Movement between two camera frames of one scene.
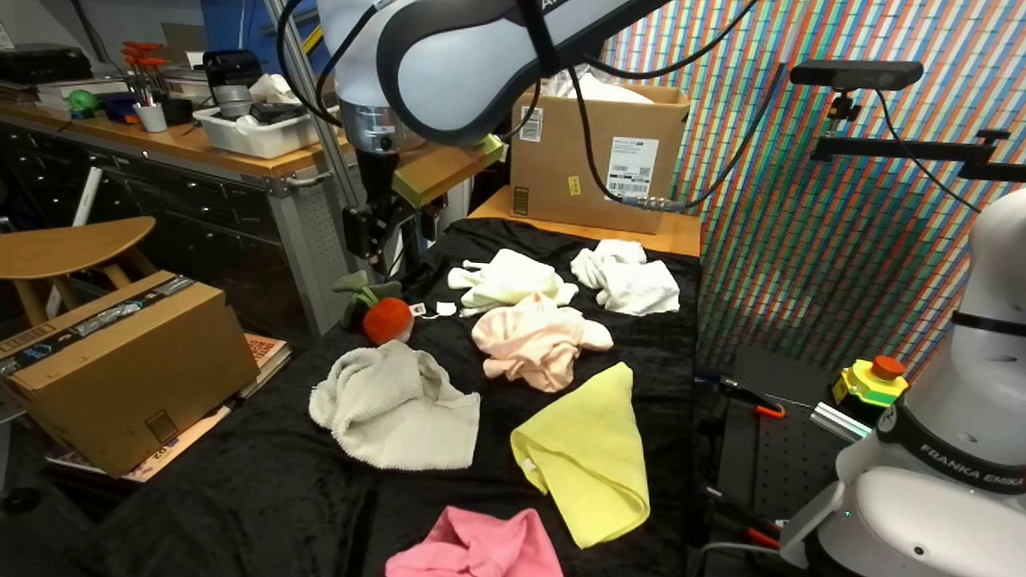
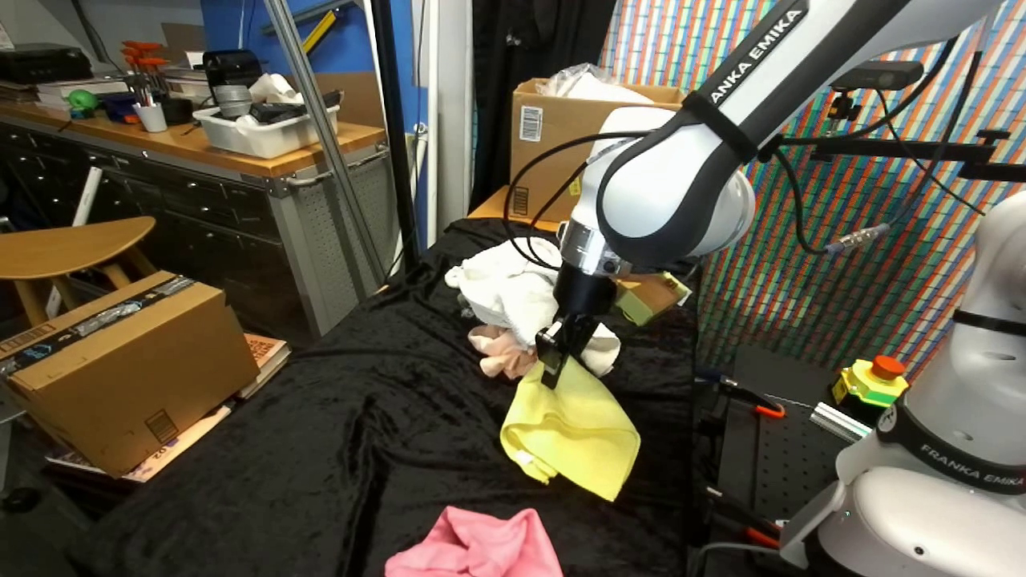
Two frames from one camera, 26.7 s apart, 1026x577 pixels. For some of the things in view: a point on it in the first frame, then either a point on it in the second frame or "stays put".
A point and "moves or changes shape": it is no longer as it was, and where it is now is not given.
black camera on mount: x=853 y=74 stays put
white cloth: x=628 y=278 -> x=514 y=288
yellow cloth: x=589 y=452 moves or changes shape
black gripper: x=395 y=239 -> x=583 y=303
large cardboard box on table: x=598 y=153 stays put
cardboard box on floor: x=134 y=363 stays put
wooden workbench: x=269 y=233 stays put
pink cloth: x=478 y=545 stays put
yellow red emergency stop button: x=876 y=381 stays put
